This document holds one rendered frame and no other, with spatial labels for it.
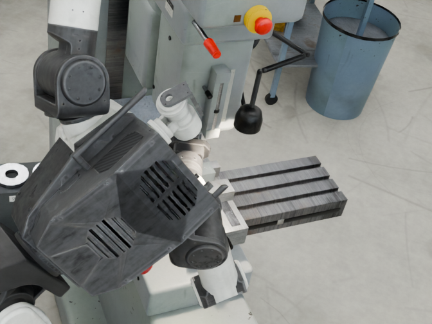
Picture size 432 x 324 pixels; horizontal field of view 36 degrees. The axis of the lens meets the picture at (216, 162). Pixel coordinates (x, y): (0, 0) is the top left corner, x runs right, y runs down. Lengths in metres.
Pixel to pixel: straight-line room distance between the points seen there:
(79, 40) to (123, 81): 1.00
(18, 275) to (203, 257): 0.38
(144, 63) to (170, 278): 0.64
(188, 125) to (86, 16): 0.32
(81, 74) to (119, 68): 1.00
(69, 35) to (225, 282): 0.68
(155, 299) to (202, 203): 0.84
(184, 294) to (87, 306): 0.81
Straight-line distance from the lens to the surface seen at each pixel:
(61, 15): 1.24
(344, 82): 4.16
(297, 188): 2.29
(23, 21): 4.84
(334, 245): 3.51
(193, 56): 1.66
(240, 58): 1.72
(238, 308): 2.16
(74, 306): 2.81
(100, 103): 1.22
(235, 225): 2.01
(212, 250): 1.39
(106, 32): 2.11
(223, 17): 1.46
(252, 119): 1.70
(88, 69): 1.20
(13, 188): 1.90
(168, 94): 1.35
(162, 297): 2.04
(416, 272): 3.57
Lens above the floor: 2.47
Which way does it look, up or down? 41 degrees down
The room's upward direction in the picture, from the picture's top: 11 degrees clockwise
